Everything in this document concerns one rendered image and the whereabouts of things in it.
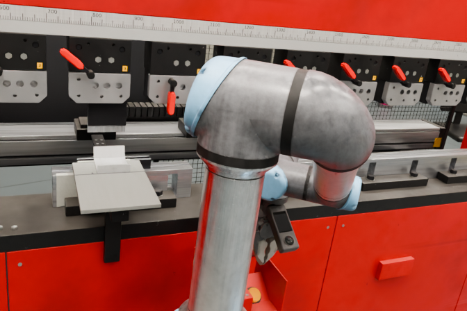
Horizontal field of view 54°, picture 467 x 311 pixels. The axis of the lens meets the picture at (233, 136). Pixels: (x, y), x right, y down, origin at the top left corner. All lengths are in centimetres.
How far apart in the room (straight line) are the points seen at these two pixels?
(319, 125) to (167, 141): 109
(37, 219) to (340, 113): 92
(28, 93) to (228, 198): 71
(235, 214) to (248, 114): 15
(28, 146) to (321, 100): 114
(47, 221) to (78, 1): 56
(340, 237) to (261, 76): 109
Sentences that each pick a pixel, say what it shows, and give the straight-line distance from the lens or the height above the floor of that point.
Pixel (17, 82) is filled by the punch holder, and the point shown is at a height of 122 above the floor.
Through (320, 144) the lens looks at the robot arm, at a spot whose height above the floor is 134.
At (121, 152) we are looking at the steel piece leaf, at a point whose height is 101.
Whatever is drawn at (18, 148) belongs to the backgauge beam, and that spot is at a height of 94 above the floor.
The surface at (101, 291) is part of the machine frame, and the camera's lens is 136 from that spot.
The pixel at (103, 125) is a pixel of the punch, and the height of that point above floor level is 110.
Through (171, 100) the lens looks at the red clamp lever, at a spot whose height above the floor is 120.
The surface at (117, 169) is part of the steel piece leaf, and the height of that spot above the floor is 101.
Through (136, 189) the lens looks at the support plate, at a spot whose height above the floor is 100.
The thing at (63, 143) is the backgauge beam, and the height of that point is 96.
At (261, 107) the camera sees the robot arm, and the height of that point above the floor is 138.
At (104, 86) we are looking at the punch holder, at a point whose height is 122.
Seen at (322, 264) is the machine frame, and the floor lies 64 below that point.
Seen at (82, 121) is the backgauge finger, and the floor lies 103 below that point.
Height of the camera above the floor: 152
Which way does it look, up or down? 19 degrees down
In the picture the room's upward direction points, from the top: 7 degrees clockwise
